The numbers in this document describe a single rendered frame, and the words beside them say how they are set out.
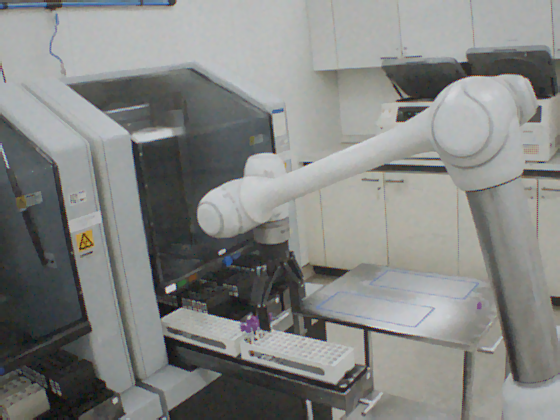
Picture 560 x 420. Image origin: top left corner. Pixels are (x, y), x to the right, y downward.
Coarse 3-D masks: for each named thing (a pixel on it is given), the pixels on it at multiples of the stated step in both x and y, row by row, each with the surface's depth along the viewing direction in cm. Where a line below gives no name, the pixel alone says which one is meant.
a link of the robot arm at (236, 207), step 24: (408, 120) 114; (360, 144) 116; (384, 144) 115; (408, 144) 112; (312, 168) 115; (336, 168) 115; (360, 168) 116; (216, 192) 118; (240, 192) 117; (264, 192) 116; (288, 192) 115; (216, 216) 115; (240, 216) 117; (264, 216) 119
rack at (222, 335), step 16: (176, 320) 167; (192, 320) 167; (208, 320) 165; (224, 320) 164; (176, 336) 165; (192, 336) 163; (208, 336) 156; (224, 336) 154; (240, 336) 153; (224, 352) 154; (240, 352) 153
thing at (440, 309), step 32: (352, 288) 189; (384, 288) 186; (416, 288) 183; (448, 288) 179; (480, 288) 176; (320, 320) 172; (352, 320) 165; (384, 320) 163; (416, 320) 160; (448, 320) 158; (480, 320) 155; (352, 416) 205; (384, 416) 202; (416, 416) 200; (448, 416) 197
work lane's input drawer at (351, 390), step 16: (176, 352) 164; (192, 352) 159; (208, 352) 157; (208, 368) 157; (224, 368) 153; (240, 368) 149; (256, 368) 147; (272, 368) 143; (368, 368) 140; (256, 384) 147; (272, 384) 143; (288, 384) 140; (304, 384) 137; (320, 384) 135; (336, 384) 133; (352, 384) 134; (368, 384) 140; (320, 400) 135; (336, 400) 132; (352, 400) 133; (368, 400) 135
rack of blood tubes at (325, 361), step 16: (272, 336) 151; (288, 336) 150; (272, 352) 143; (288, 352) 142; (304, 352) 142; (320, 352) 141; (336, 352) 140; (352, 352) 139; (288, 368) 141; (304, 368) 144; (320, 368) 143; (336, 368) 133
